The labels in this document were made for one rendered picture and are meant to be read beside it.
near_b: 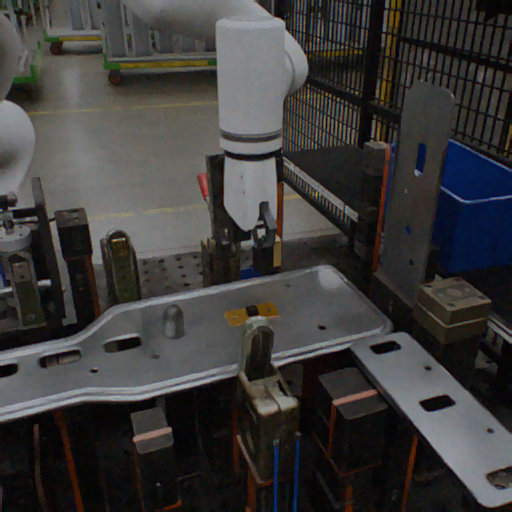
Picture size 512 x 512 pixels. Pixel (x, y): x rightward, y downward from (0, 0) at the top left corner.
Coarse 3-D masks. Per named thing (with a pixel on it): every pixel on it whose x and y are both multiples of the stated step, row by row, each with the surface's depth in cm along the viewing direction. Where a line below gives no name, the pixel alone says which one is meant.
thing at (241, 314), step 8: (264, 304) 91; (272, 304) 91; (232, 312) 89; (240, 312) 89; (248, 312) 87; (256, 312) 88; (264, 312) 89; (272, 312) 89; (232, 320) 87; (240, 320) 87
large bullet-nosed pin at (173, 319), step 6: (168, 306) 82; (174, 306) 82; (168, 312) 82; (174, 312) 82; (180, 312) 82; (168, 318) 82; (174, 318) 82; (180, 318) 82; (168, 324) 82; (174, 324) 82; (180, 324) 83; (168, 330) 83; (174, 330) 83; (180, 330) 83; (168, 336) 83; (174, 336) 83; (180, 336) 84
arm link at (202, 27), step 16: (128, 0) 70; (144, 0) 69; (160, 0) 68; (176, 0) 69; (192, 0) 71; (208, 0) 72; (224, 0) 73; (240, 0) 74; (144, 16) 71; (160, 16) 70; (176, 16) 71; (192, 16) 73; (208, 16) 74; (224, 16) 75; (176, 32) 75; (192, 32) 76; (208, 32) 76; (288, 48) 73; (304, 64) 75; (304, 80) 77
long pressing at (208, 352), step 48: (240, 288) 95; (288, 288) 95; (336, 288) 95; (96, 336) 84; (144, 336) 84; (192, 336) 84; (240, 336) 84; (288, 336) 84; (336, 336) 84; (0, 384) 75; (48, 384) 75; (96, 384) 74; (144, 384) 74; (192, 384) 75
